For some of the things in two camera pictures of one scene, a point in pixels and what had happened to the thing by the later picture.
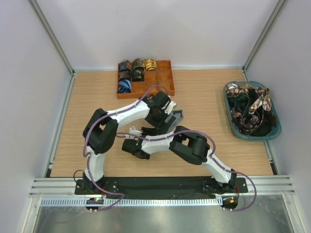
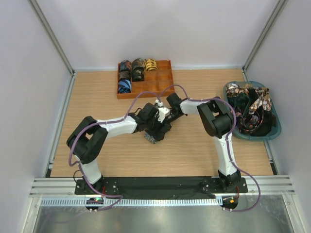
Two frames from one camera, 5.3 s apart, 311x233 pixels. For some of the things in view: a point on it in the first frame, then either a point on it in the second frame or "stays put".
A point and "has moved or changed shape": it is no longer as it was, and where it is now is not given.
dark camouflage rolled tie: (138, 74) stays put
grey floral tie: (179, 115) has moved or changed shape
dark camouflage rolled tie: (138, 65) stays put
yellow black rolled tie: (150, 64) stays put
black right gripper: (152, 131) → (169, 127)
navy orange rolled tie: (125, 65) stays put
